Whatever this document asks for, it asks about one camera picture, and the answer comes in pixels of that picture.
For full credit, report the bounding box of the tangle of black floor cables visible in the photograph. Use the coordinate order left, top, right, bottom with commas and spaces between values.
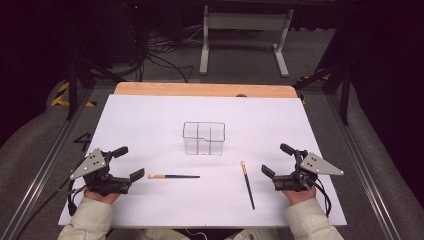
133, 24, 204, 84

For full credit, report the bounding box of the person's right hand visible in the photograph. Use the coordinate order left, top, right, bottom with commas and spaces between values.
282, 186, 318, 206

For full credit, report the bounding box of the dark curtain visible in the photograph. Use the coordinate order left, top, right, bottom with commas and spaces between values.
0, 0, 114, 149
318, 0, 424, 209

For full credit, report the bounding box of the yellow black hazard tape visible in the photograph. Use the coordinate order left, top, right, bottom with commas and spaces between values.
49, 81, 98, 108

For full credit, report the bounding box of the left hand-held gripper black cable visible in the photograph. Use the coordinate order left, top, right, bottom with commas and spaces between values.
14, 159, 88, 240

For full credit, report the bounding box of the black equipment rack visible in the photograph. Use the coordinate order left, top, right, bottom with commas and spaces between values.
109, 0, 185, 65

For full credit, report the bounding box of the clear acrylic organizer box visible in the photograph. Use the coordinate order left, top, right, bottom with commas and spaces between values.
181, 121, 227, 157

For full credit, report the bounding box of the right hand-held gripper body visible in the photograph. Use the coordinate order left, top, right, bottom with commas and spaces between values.
272, 149, 345, 193

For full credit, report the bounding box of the right hand-held gripper black cable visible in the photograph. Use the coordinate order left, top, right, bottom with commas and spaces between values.
311, 178, 333, 218

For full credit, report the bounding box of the black brush long tan ferrule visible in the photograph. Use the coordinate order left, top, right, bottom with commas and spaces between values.
147, 172, 201, 180

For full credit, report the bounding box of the black tripod stand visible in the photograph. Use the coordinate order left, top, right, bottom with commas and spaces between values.
64, 54, 128, 122
292, 61, 352, 127

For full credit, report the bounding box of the black brush short orange head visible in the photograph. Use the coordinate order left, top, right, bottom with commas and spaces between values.
240, 160, 256, 211

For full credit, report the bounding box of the person's left hand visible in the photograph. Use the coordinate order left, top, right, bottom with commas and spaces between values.
83, 188, 122, 205

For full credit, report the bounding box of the white metal stand frame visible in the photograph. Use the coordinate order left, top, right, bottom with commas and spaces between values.
198, 4, 295, 79

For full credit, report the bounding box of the white table cover sheet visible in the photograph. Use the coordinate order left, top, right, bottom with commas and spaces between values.
58, 93, 348, 230

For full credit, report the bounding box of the hand-held gripper black cable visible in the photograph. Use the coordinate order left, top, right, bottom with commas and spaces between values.
311, 178, 333, 218
14, 159, 88, 240

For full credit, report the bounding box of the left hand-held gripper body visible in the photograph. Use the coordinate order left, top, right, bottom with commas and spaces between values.
69, 148, 133, 197

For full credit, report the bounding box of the aluminium floor rail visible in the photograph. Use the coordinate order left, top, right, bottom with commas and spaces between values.
324, 93, 403, 240
0, 87, 96, 240

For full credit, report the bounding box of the thin white cable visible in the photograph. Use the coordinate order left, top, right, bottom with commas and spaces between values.
184, 228, 208, 240

